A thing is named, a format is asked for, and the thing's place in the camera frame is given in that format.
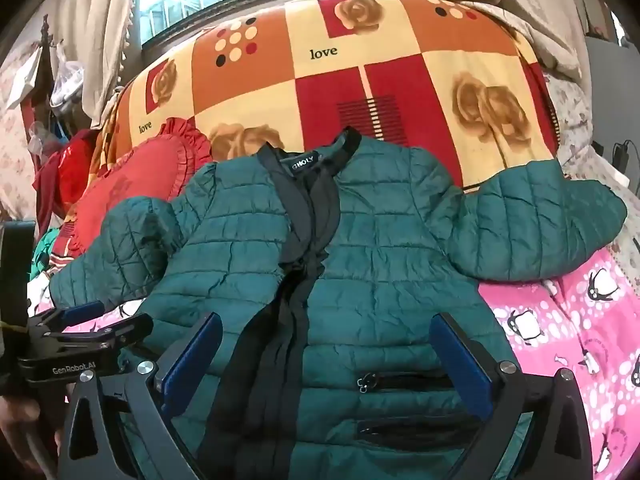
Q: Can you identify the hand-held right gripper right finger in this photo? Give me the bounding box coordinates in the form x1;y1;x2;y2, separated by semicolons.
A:
429;311;596;480

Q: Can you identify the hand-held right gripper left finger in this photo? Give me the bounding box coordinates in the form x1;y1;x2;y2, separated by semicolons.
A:
52;311;224;480

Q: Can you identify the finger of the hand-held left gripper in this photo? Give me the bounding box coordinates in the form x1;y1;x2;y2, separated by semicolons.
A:
17;313;154;386
27;301;105;333

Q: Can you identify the white plastic bag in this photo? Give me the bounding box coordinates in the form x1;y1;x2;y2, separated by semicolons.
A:
50;42;88;106

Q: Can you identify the red garment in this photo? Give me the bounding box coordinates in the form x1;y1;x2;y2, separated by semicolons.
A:
32;130;98;241

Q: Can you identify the grey cabinet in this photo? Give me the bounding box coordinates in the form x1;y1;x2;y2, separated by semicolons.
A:
585;35;640;161

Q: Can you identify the person's left hand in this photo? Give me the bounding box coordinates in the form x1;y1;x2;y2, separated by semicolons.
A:
0;394;63;480

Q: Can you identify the black power adapter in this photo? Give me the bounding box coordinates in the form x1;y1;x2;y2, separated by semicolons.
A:
612;140;636;173

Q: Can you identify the beige patterned curtain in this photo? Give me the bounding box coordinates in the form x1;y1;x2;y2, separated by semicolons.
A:
405;0;586;81

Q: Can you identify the floral patchwork blanket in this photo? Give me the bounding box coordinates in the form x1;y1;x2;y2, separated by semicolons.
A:
97;0;561;196

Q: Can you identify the green puffer jacket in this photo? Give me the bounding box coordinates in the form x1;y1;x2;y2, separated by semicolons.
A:
48;127;628;480

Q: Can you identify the red heart-shaped pillow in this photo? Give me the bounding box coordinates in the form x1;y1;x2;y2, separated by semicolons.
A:
65;117;216;261

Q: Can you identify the pink penguin blanket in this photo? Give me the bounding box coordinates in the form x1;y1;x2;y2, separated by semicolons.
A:
27;247;640;480

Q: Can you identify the green striped cloth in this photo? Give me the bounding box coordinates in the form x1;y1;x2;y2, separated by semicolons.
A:
30;230;63;281

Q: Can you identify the beige fringed curtain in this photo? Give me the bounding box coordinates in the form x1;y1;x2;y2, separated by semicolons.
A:
82;0;146;126

